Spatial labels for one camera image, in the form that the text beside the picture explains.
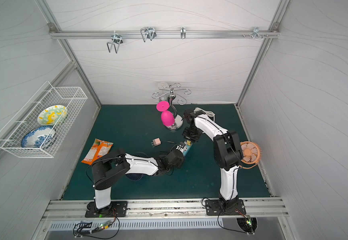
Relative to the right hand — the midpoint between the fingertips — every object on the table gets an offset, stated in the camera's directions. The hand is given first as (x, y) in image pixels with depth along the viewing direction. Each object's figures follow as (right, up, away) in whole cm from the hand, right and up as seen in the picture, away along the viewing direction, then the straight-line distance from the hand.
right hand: (187, 139), depth 92 cm
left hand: (-3, -9, -3) cm, 10 cm away
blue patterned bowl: (-65, +5, -30) cm, 72 cm away
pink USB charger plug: (-20, -2, +3) cm, 20 cm away
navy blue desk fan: (-28, -18, -14) cm, 36 cm away
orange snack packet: (-56, -6, 0) cm, 56 cm away
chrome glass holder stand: (-12, +29, -1) cm, 32 cm away
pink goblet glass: (-12, +14, -2) cm, 18 cm away
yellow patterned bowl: (-66, +15, -22) cm, 71 cm away
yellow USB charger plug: (+1, -2, -2) cm, 3 cm away
